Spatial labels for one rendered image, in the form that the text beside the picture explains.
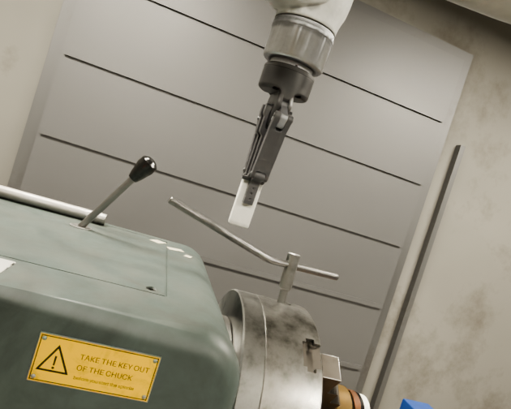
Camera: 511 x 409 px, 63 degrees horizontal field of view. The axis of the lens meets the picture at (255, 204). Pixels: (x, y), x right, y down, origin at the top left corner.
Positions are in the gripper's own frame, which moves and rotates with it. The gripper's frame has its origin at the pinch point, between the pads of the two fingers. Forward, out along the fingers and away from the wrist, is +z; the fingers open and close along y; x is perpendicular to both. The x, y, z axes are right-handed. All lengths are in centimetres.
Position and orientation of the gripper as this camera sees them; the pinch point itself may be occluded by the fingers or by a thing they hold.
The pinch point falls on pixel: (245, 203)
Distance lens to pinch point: 61.0
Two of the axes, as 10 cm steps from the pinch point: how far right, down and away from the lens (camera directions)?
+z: -3.2, 9.4, 1.0
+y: -1.8, -1.6, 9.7
